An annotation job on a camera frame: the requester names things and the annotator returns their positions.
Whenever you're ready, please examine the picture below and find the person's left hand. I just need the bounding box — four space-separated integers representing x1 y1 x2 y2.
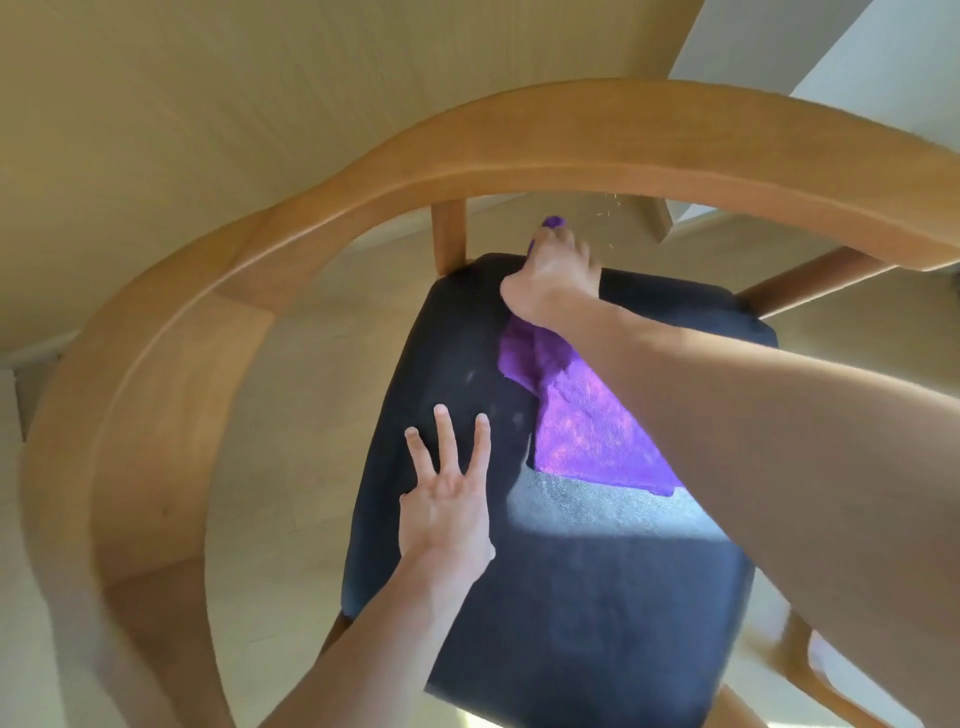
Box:
397 404 498 583

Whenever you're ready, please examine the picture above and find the person's right hand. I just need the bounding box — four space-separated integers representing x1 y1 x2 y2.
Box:
499 223 605 335

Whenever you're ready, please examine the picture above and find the wooden chair with black seat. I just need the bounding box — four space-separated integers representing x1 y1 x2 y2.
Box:
18 78 960 728

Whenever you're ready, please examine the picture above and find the purple microfibre cloth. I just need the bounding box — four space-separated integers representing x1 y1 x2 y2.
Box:
496 215 685 498

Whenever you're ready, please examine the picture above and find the person's left forearm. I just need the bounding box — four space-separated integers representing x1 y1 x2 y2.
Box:
258 554 481 728

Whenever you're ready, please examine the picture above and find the person's right forearm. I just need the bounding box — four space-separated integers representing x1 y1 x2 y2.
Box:
554 296 960 728

